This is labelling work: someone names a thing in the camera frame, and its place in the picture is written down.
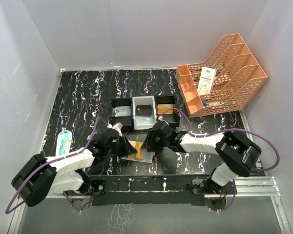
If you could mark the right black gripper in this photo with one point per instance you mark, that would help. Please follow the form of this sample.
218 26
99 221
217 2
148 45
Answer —
149 140

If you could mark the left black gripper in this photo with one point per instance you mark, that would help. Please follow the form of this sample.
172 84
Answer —
123 144

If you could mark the beige leather card holder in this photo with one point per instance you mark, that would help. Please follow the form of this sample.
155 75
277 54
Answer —
149 155

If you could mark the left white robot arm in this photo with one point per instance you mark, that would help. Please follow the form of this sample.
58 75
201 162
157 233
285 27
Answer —
43 176

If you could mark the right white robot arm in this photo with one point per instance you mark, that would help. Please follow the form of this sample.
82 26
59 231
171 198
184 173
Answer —
238 153

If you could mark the black card in white tray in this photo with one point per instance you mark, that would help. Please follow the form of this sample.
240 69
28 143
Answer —
143 110

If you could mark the gold card in right tray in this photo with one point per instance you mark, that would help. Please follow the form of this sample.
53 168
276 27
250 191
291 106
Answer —
163 107

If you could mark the silver card in left tray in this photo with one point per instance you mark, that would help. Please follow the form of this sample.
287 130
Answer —
122 111

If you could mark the white middle tray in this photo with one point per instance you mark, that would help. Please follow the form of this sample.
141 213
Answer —
144 122

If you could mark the right black tray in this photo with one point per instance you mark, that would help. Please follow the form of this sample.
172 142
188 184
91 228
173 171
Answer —
168 103

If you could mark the black tray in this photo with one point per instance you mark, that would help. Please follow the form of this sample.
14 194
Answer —
127 122
168 103

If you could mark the left black tray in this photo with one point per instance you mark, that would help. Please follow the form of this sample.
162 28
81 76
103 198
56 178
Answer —
127 122

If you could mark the black front base bar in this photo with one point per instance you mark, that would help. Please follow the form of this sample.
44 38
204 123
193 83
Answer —
153 189

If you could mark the blue packaged item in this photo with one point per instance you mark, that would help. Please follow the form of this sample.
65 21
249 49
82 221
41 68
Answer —
64 140

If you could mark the white paper receipt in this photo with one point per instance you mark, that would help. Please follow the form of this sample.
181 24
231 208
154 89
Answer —
206 81

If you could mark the orange plastic file organizer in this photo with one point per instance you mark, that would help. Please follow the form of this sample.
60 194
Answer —
238 77

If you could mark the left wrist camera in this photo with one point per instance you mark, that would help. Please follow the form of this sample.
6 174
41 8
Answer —
117 127

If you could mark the aluminium frame rail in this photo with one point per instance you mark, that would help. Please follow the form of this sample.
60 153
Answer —
255 208

